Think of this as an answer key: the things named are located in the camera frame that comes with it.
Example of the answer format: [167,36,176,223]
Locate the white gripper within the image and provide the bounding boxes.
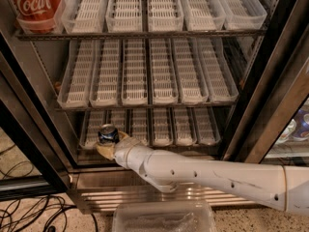
[96,130,153,178]

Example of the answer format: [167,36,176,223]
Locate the blue pepsi can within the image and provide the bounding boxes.
[98,124,120,144]

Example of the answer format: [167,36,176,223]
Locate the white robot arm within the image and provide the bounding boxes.
[97,127,309,216]

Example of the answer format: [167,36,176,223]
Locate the bottom shelf tray two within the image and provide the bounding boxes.
[106,110,126,135]

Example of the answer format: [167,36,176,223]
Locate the shelf tray two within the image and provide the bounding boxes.
[89,40,121,107]
[106,110,126,135]
[62,0,108,34]

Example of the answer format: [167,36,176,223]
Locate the bottom shelf tray one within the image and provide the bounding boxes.
[79,111,104,150]

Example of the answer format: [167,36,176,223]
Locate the bottom shelf tray three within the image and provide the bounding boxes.
[129,108,149,145]

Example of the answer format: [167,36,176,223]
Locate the shelf tray three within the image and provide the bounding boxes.
[122,39,148,105]
[129,108,149,145]
[105,0,143,33]

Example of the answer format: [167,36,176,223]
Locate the bottom shelf tray four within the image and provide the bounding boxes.
[153,108,173,147]

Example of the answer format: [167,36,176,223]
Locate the shelf tray four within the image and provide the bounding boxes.
[147,0,183,32]
[149,39,179,104]
[153,108,173,147]

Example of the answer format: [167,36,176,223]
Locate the middle shelf tray two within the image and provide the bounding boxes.
[89,40,121,107]

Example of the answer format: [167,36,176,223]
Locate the middle shelf tray one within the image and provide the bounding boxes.
[57,40,96,109]

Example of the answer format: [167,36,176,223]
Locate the bottom shelf tray five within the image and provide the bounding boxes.
[173,107,196,146]

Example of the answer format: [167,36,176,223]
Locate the shelf tray five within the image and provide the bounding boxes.
[181,0,226,31]
[172,39,209,104]
[173,107,196,146]

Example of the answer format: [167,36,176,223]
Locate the middle shelf tray four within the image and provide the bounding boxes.
[149,39,179,104]

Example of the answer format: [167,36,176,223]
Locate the glass fridge door left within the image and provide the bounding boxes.
[0,36,70,201]

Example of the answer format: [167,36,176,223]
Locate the bottom shelf tray six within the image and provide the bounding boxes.
[193,107,220,146]

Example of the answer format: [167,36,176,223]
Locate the shelf tray six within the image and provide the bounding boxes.
[193,107,220,146]
[219,0,267,30]
[197,38,239,102]

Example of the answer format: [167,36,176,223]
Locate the middle shelf tray three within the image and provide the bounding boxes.
[122,39,148,105]

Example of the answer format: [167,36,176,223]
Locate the middle shelf tray five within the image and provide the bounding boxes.
[172,39,209,104]

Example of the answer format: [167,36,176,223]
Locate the stainless steel fridge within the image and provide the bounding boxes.
[0,0,308,214]

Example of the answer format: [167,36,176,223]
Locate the middle shelf tray six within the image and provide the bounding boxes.
[197,38,239,102]

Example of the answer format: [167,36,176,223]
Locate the top shelf tray three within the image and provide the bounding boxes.
[105,0,143,33]

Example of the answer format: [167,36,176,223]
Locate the top shelf tray two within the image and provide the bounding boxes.
[62,0,108,34]

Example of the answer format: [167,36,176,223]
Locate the top shelf tray four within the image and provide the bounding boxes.
[147,0,183,32]

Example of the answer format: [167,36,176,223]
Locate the red coca-cola can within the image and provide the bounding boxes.
[4,0,64,34]

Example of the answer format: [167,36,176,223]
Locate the top shelf tray five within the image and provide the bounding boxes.
[181,0,226,31]

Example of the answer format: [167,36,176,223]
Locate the white can behind door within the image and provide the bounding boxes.
[276,119,296,144]

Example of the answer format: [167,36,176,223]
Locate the top shelf tray six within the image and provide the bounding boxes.
[219,0,267,30]

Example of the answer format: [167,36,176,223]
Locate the blue can behind door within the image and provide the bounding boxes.
[292,109,309,141]

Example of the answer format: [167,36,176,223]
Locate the clear plastic bin on floor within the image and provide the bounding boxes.
[112,201,217,232]

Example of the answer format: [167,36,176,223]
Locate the black cables on floor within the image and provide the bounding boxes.
[0,129,99,232]

